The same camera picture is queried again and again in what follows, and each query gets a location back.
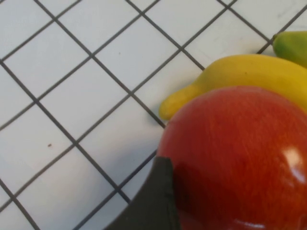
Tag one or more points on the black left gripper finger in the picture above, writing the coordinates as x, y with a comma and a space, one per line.
153, 203

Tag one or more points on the red apple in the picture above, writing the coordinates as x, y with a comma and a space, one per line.
239, 155

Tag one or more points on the yellow banana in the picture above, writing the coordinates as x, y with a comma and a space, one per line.
239, 72
292, 46

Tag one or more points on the white black-grid tablecloth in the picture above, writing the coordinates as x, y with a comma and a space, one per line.
72, 95

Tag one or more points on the yellow banana, pale green tip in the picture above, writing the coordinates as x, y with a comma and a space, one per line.
292, 46

